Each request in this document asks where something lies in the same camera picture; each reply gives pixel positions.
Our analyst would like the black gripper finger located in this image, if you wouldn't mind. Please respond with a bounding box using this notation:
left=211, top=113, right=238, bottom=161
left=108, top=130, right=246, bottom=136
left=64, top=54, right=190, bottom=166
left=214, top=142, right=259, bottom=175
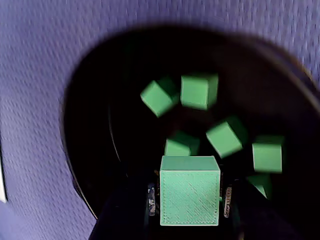
left=88, top=172, right=161, bottom=240
left=219, top=173, right=301, bottom=240

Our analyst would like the green plastic cube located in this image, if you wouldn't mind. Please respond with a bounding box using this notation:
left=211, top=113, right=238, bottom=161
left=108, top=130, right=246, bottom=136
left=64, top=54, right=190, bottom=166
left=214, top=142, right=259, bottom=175
left=251, top=134, right=286, bottom=174
left=205, top=115, right=249, bottom=159
left=246, top=173, right=273, bottom=200
left=163, top=130, right=201, bottom=157
left=179, top=72, right=220, bottom=111
left=159, top=155, right=221, bottom=227
left=139, top=76, right=181, bottom=118

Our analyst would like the white round plate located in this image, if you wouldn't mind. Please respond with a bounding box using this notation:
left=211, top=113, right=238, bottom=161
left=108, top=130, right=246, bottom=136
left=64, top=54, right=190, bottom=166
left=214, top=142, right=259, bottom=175
left=0, top=139, right=8, bottom=204

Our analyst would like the black metal pot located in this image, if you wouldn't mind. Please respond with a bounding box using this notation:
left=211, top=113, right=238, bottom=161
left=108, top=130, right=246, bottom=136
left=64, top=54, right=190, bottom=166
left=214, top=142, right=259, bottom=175
left=59, top=24, right=320, bottom=240

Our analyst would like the blue woven tablecloth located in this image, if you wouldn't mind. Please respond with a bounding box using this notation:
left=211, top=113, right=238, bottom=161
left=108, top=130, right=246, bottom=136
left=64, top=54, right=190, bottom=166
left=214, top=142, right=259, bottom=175
left=0, top=0, right=320, bottom=240

